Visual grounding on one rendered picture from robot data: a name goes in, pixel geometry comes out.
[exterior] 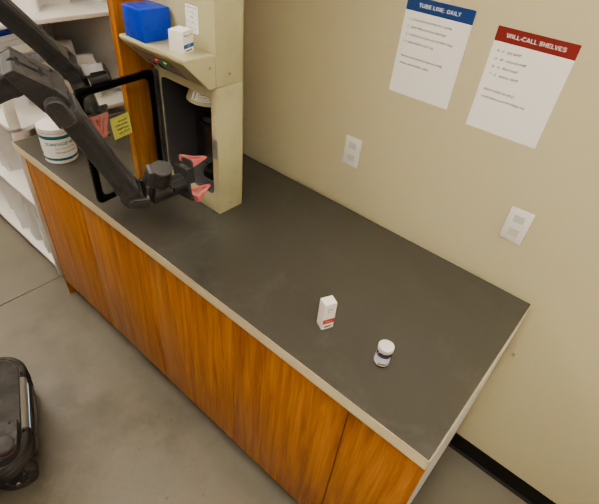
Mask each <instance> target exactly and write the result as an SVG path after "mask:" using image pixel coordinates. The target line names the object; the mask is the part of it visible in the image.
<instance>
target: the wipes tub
mask: <svg viewBox="0 0 599 504"><path fill-rule="evenodd" d="M35 127H36V131H37V134H38V137H39V141H40V144H41V147H42V150H43V154H44V157H45V159H46V161H48V162H50V163H54V164H64V163H68V162H71V161H74V160H75V159H76V158H77V157H78V155H79V154H78V149H77V145H76V144H75V142H74V141H73V140H72V139H71V138H70V136H69V135H68V134H67V133H66V132H65V131H64V130H63V129H59V128H58V126H57V125H56V124H55V123H54V122H53V121H52V119H51V118H50V117H48V118H44V119H41V120H39V121H38V122H36V124H35Z"/></svg>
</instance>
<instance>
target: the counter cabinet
mask: <svg viewBox="0 0 599 504"><path fill-rule="evenodd" d="M25 161H26V164H27V167H28V170H29V173H30V176H31V179H32V182H33V185H34V188H35V191H36V194H37V197H38V200H39V203H40V206H41V209H42V212H43V215H44V218H45V221H46V224H47V227H48V231H49V234H50V237H51V240H52V243H53V246H54V249H55V252H56V255H57V258H58V261H59V264H60V267H61V270H62V273H63V276H64V279H65V282H66V285H67V288H68V291H69V293H70V294H71V293H73V292H75V291H78V292H79V293H80V294H81V295H82V296H83V297H84V298H85V299H86V300H87V301H88V302H89V303H90V304H91V305H92V306H93V307H94V308H95V309H96V310H97V311H99V312H100V313H101V314H102V315H103V316H104V317H105V318H106V319H107V320H108V321H109V322H110V323H111V324H112V325H113V326H114V327H115V328H116V329H117V330H118V331H119V332H120V333H121V334H123V335H124V336H125V337H126V338H127V339H128V340H129V341H130V342H131V343H132V344H133V345H134V346H135V347H136V348H137V349H138V350H139V351H140V352H141V353H142V354H143V355H144V356H145V357H147V358H148V359H149V360H150V361H151V362H152V363H153V364H154V365H155V366H156V367H157V368H158V369H159V370H160V371H161V372H162V373H163V374H164V375H165V376H166V377H167V378H168V379H169V380H171V381H172V382H173V383H174V384H175V385H176V386H177V387H178V388H179V389H180V390H181V391H182V392H183V393H184V394H185V395H186V396H187V397H188V398H189V399H190V400H191V401H192V402H193V403H195V404H196V405H197V406H198V407H199V408H200V409H201V410H202V411H203V412H204V413H205V414H206V415H207V416H208V417H209V418H210V419H211V420H212V421H213V422H214V423H215V424H216V425H217V426H219V427H220V428H221V429H222V430H223V431H224V432H225V433H226V434H227V435H228V436H229V437H230V438H231V439H232V440H233V441H234V442H235V443H236V444H237V445H238V446H239V447H240V448H241V449H243V450H244V451H245V452H246V453H247V454H248V455H249V456H250V457H251V458H252V459H253V460H254V461H255V462H256V463H257V464H258V465H259V466H260V467H261V468H262V469H263V470H264V471H265V472H267V473H268V474H269V475H270V476H271V477H272V478H273V479H274V480H275V481H276V482H277V483H278V484H279V485H280V486H281V487H282V488H283V489H284V490H285V491H286V492H287V493H288V494H290V495H291V496H292V497H293V498H294V499H295V500H296V501H297V502H298V503H299V504H411V503H412V502H413V500H414V499H415V497H416V495H417V494H418V492H419V491H420V489H421V487H422V486H423V484H424V483H425V481H426V480H427V478H428V476H429V475H430V473H431V472H432V470H433V468H434V467H435V465H436V464H437V462H438V461H439V459H440V457H441V456H442V454H443V453H444V451H445V450H446V448H447V446H448V445H449V443H450V441H451V440H452V438H453V436H454V435H455V433H456V431H457V429H458V428H459V426H460V424H461V423H462V421H463V419H464V418H465V416H466V414H467V413H468V411H469V409H470V408H471V406H472V404H473V403H474V401H475V399H476V398H477V396H478V394H479V393H480V391H481V389H482V388H483V386H484V384H485V383H486V381H487V379H488V378H489V376H490V374H491V373H492V371H493V369H494V367H495V366H496V364H497V362H498V361H499V359H500V357H501V356H502V354H503V352H504V351H505V349H506V347H507V346H508V344H509V342H510V341H511V339H512V337H513V336H514V334H515V332H516V331H517V329H518V327H519V326H520V324H521V323H520V324H519V326H518V327H517V329H516V330H515V332H514V334H513V335H512V337H511V338H510V340H509V341H508V343H507V344H506V346H505V347H504V349H503V351H502V352H501V354H500V355H499V357H498V358H497V360H496V361H495V363H494V364H493V366H492V368H491V369H490V371H489V372H488V374H487V375H486V377H485V378H484V380H483V381H482V383H481V385H480V386H479V388H478V389H477V391H476V392H475V394H474V395H473V397H472V398H471V400H470V402H469V403H468V405H467V406H466V408H465V409H464V411H463V412H462V414H461V415H460V417H459V419H458V420H457V422H456V423H455V425H454V426H453V428H452V429H451V431H450V432H449V434H448V436H447V437H446V439H445V440H444V442H443V443H442V445H441V446H440V448H439V449H438V451H437V453H436V454H435V456H434V457H433V459H432V460H431V462H430V463H429V465H428V467H427V468H426V470H424V469H422V468H421V467H420V466H419V465H417V464H416V463H415V462H413V461H412V460H411V459H410V458H408V457H407V456H406V455H404V454H403V453H402V452H401V451H399V450H398V449H397V448H395V447H394V446H393V445H392V444H390V443H389V442H388V441H387V440H385V439H384V438H383V437H381V436H380V435H379V434H378V433H376V432H375V431H374V430H372V429H371V428H370V427H369V426H367V425H366V424H365V423H363V422H362V421H361V420H360V419H358V418H357V417H356V416H354V415H353V414H352V413H351V412H349V411H348V410H347V409H346V408H344V407H343V406H342V405H340V404H339V403H338V402H337V401H335V400H334V399H333V398H331V397H330V396H329V395H328V394H326V393H325V392H324V391H322V390H321V389H320V388H319V387H317V386H316V385H315V384H313V383H312V382H311V381H310V380H308V379H307V378H306V377H305V376H303V375H302V374H301V373H299V372H298V371H297V370H296V369H294V368H293V367H292V366H290V365H289V364H288V363H287V362H285V361H284V360H283V359H281V358H280V357H279V356H278V355H276V354H275V353H274V352H272V351H271V350H270V349H269V348H267V347H266V346H265V345H264V344H262V343H261V342H260V341H258V340H257V339H256V338H255V337H253V336H252V335H251V334H249V333H248V332H247V331H246V330H244V329H243V328H242V327H240V326H239V325H238V324H237V323H235V322H234V321H233V320H231V319H230V318H229V317H228V316H226V315H225V314H224V313H223V312H221V311H220V310H219V309H217V308H216V307H215V306H214V305H212V304H211V303H210V302H208V301H207V300H206V299H205V298H203V297H202V296H201V295H199V294H198V293H197V292H196V291H194V290H193V289H192V288H190V287H189V286H188V285H187V284H185V283H184V282H183V281H182V280H180V279H179V278H178V277H176V276H175V275H174V274H173V273H171V272H170V271H169V270H167V269H166V268H165V267H164V266H162V265H161V264H160V263H158V262H157V261H156V260H155V259H153V258H152V257H151V256H149V255H148V254H147V253H146V252H144V251H143V250H142V249H141V248H139V247H138V246H137V245H135V244H134V243H133V242H132V241H130V240H129V239H128V238H126V237H125V236H124V235H123V234H121V233H120V232H119V231H117V230H116V229H115V228H114V227H112V226H111V225H110V224H109V223H107V222H106V221H105V220H103V219H102V218H101V217H100V216H98V215H97V214H96V213H94V212H93V211H92V210H91V209H89V208H88V207H87V206H85V205H84V204H83V203H82V202H80V201H79V200H78V199H76V198H75V197H74V196H73V195H71V194H70V193H69V192H68V191H66V190H65V189H64V188H62V187H61V186H60V185H59V184H57V183H56V182H55V181H53V180H52V179H51V178H50V177H48V176H47V175H46V174H44V173H43V172H42V171H41V170H39V169H38V168H37V167H36V166H34V165H33V164H32V163H30V162H29V161H28V160H27V159H25Z"/></svg>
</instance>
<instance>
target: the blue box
mask: <svg viewBox="0 0 599 504"><path fill-rule="evenodd" d="M121 6H122V14H123V20H124V27H125V34H126V36H129V37H131V38H134V39H136V40H138V41H141V42H143V43H149V42H155V41H160V40H166V39H169V36H168V29H169V28H171V25H170V13H169V7H167V6H165V5H162V4H159V3H156V2H153V1H150V0H146V1H137V2H127V3H121Z"/></svg>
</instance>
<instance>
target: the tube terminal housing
mask: <svg viewBox="0 0 599 504"><path fill-rule="evenodd" d="M150 1H153V2H156V3H159V4H162V5H165V6H167V7H169V13H170V25H171V28H172V27H175V26H183V27H186V24H185V9H184V2H187V3H190V4H193V5H196V6H198V18H199V36H197V35H195V34H193V41H194V47H196V48H198V49H201V50H203V51H206V52H208V53H211V54H213V55H214V56H215V78H216V88H215V89H213V90H208V89H206V88H204V87H202V86H200V85H197V84H195V83H193V82H191V81H189V80H186V79H184V78H182V77H180V76H178V75H175V74H173V73H171V72H169V71H167V70H164V69H162V68H160V67H158V66H156V65H154V68H155V69H158V70H159V78H160V88H161V97H162V106H163V116H164V125H165V134H166V124H165V115H164V105H163V96H162V87H161V78H162V77H166V78H168V79H170V80H172V81H174V82H176V83H179V84H181V85H183V86H185V87H187V88H189V89H191V90H194V91H196V92H198V93H200V94H202V95H204V96H206V97H208V98H209V100H210V102H211V121H212V148H213V139H214V140H216V141H217V156H218V160H217V159H215V158H213V175H214V193H210V192H209V191H206V193H205V194H204V196H203V198H202V199H201V201H200V202H202V203H203V204H205V205H206V206H208V207H210V208H211V209H213V210H214V211H216V212H217V213H219V214H221V213H223V212H225V211H227V210H229V209H231V208H233V207H235V206H237V205H239V204H241V203H242V180H243V85H244V0H150ZM166 144H167V153H168V143H167V134H166ZM168 162H169V153H168ZM169 164H170V162H169Z"/></svg>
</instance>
